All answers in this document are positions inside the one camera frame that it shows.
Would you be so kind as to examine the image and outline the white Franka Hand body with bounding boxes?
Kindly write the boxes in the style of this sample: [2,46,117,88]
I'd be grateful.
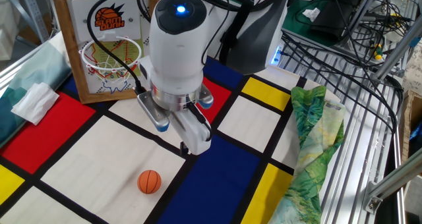
[169,109,212,156]

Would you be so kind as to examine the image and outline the orange mini basketball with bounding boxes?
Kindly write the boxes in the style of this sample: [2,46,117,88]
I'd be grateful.
[136,169,162,195]

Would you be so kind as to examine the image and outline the Mondrian pattern tablecloth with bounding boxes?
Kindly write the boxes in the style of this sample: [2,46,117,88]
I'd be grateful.
[0,56,342,224]

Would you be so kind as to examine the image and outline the green painted cloth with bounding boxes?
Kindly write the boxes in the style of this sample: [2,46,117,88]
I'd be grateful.
[268,85,347,224]

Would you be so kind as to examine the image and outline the white hoop with net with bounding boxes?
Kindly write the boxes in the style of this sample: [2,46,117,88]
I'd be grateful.
[78,35,143,86]

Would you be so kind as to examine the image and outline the green desk mat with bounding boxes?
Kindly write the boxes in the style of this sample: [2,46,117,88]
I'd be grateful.
[282,0,367,47]

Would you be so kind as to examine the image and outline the white folded tissue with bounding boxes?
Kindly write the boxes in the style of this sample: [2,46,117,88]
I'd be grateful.
[11,82,60,126]

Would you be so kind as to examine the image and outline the teal patterned cloth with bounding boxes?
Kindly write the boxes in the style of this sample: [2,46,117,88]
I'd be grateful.
[0,31,73,149]

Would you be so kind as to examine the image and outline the white Slam Dunk backboard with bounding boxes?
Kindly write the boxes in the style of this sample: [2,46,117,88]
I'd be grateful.
[71,0,142,43]

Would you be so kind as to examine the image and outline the crumpled white paper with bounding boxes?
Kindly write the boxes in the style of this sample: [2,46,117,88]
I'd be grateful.
[302,7,321,22]

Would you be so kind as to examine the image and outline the black flat device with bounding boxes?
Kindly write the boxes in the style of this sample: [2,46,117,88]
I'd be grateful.
[309,0,359,42]

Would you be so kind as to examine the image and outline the grey perforated metal rack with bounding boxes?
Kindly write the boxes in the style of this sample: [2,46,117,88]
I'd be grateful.
[0,0,53,43]

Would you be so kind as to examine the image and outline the white foam box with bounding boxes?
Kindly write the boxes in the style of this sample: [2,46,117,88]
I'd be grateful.
[0,0,21,62]

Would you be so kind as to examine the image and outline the slanted aluminium profile beam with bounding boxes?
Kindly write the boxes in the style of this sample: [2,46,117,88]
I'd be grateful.
[371,22,422,82]

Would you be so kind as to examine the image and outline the brown cardboard box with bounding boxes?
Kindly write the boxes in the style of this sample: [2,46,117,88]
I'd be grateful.
[400,90,422,165]

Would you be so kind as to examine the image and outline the blue plastic item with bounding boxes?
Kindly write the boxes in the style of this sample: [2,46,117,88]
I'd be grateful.
[410,121,422,142]

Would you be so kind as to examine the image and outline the beige printed paper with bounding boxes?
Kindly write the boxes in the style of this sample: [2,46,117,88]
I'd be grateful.
[402,42,422,96]

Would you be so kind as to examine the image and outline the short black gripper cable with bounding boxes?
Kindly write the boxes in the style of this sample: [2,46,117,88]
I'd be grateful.
[185,101,212,142]

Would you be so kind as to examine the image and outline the silver bracket with blue caps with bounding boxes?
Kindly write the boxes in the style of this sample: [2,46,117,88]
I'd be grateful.
[136,84,214,133]

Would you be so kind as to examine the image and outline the long black arm cable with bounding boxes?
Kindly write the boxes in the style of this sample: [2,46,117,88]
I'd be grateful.
[86,0,294,96]

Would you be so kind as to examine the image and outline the thick black cable bundle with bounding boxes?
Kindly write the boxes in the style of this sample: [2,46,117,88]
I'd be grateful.
[280,31,405,134]

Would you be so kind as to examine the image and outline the aluminium profile beam with bracket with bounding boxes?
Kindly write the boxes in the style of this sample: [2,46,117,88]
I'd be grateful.
[362,156,422,215]

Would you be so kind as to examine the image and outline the tangled thin black cables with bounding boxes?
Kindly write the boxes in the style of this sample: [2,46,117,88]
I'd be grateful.
[329,0,413,45]

